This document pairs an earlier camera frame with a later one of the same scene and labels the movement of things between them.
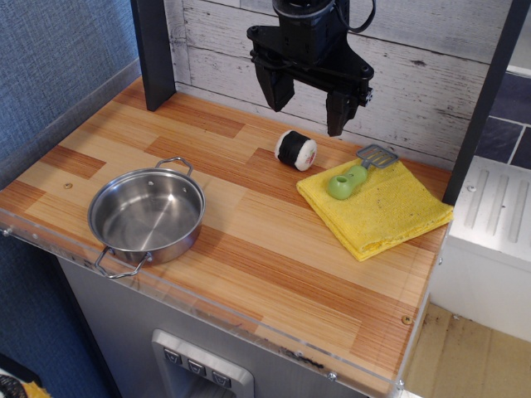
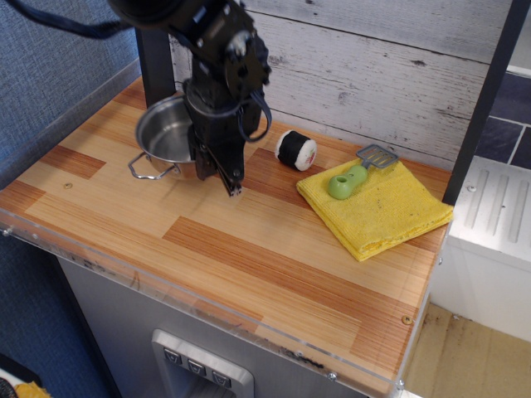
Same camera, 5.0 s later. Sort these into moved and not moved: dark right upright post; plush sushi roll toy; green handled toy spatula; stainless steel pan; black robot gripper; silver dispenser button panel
Moved: black robot gripper; stainless steel pan
Not moved: green handled toy spatula; silver dispenser button panel; plush sushi roll toy; dark right upright post
